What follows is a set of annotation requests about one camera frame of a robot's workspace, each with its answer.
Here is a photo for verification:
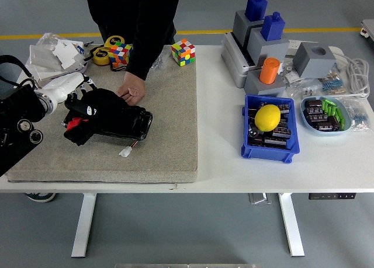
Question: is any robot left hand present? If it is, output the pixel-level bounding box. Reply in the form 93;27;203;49
34;71;98;116

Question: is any person's left hand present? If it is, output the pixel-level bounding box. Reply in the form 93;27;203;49
116;72;147;106

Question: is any black rag with red tag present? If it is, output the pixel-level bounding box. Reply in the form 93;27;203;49
63;88;132;147

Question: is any black table control panel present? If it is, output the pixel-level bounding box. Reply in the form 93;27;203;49
309;193;356;200

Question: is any purple-rimmed white plate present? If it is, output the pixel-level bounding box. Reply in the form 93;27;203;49
37;62;89;82

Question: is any white torn cardboard sheet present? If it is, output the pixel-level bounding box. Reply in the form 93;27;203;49
54;40;85;70

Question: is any small clear bag of screws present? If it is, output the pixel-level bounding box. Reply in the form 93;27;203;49
150;50;172;71

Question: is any colourful puzzle cube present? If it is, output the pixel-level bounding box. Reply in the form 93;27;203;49
171;38;196;67
109;42;133;69

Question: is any small black clip tool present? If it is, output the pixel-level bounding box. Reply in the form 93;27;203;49
76;40;99;63

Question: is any grey-brown mat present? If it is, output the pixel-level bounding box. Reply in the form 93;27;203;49
5;44;199;184

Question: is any yellow tape measure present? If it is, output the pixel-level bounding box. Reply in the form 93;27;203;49
92;46;112;66
104;35;126;50

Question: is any crumpled clear plastic bag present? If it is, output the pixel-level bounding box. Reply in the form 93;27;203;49
36;32;70;51

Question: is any person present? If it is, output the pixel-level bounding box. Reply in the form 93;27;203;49
84;0;182;81

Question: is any light grey junction box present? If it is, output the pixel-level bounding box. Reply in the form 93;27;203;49
221;32;255;89

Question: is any shoe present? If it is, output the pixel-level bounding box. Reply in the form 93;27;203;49
24;192;57;204

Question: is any low grey block holder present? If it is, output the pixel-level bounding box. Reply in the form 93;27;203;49
244;70;288;98

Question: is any yellow lemon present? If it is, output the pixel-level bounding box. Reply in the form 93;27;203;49
254;104;282;132

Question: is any orange cylinder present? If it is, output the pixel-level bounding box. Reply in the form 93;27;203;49
259;57;281;85

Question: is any white table leg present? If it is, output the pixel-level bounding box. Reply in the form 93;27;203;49
277;192;306;257
71;192;98;258

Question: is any blue bottle-shaped block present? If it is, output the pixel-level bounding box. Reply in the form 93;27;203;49
261;12;286;41
244;0;269;21

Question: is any blue plastic bin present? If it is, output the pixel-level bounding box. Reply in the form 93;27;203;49
241;94;301;164

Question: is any clear bag of white parts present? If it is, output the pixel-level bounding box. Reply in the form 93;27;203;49
279;62;302;85

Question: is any white power strip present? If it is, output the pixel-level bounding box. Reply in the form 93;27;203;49
288;39;343;58

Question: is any clear bag with white plug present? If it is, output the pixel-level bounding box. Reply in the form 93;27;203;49
285;76;325;101

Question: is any grey block with round hole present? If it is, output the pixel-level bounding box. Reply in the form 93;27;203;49
293;41;338;79

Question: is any light blue oval dish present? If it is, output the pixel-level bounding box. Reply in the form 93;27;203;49
300;96;352;137

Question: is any clear bag of blue resistors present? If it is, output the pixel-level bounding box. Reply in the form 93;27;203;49
321;66;348;95
340;97;366;133

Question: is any white cart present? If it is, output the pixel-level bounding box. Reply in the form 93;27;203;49
359;19;374;43

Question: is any white connector with wires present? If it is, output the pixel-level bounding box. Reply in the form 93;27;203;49
118;141;138;158

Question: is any silver metal bracket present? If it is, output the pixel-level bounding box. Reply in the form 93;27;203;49
248;193;273;205

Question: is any white power cable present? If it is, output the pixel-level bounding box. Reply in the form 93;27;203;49
333;53;371;99

